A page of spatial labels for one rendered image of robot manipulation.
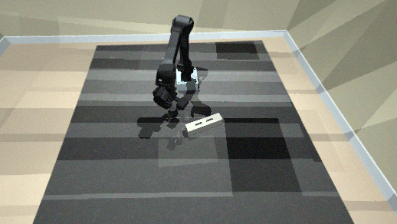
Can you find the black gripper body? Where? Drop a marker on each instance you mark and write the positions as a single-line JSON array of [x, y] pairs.
[[181, 102]]

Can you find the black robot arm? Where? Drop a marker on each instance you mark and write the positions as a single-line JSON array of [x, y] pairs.
[[180, 31]]

